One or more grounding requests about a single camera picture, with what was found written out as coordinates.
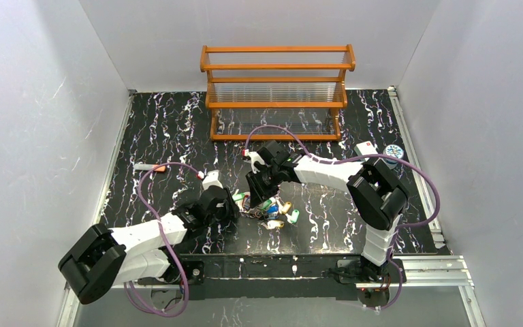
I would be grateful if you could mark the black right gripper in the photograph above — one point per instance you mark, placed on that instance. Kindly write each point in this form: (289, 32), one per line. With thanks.
(258, 184)

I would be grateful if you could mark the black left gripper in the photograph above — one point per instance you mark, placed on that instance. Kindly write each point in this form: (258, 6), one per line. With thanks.
(231, 206)

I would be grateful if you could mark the green key tag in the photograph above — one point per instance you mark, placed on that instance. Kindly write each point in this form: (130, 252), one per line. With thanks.
(237, 197)
(292, 217)

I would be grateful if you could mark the cluster of tagged keys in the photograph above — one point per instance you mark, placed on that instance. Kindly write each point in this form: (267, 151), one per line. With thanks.
(267, 214)

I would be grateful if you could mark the yellow key tag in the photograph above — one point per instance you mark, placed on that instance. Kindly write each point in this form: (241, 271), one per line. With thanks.
(284, 208)

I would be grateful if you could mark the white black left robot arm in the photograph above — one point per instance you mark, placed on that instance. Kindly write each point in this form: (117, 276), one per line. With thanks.
(104, 257)

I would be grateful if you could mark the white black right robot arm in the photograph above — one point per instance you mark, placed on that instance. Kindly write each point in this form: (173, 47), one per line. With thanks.
(375, 190)

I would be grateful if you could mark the orange grey marker pen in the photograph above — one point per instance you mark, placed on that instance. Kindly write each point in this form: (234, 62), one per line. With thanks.
(149, 167)

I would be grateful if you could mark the orange wooden shelf rack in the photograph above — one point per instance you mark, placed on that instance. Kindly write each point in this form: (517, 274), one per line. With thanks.
(278, 79)

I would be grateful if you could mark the white rectangular box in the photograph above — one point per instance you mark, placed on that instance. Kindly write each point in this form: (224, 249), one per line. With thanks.
(365, 148)

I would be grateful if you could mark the blue white round tin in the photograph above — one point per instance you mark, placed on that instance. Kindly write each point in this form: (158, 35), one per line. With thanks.
(393, 152)

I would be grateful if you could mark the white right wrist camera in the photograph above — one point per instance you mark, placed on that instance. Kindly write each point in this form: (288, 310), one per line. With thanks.
(254, 160)

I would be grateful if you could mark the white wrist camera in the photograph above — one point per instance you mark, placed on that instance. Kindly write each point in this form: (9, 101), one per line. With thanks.
(254, 160)
(211, 179)

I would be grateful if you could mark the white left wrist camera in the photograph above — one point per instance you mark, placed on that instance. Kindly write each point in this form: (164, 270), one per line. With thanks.
(211, 179)

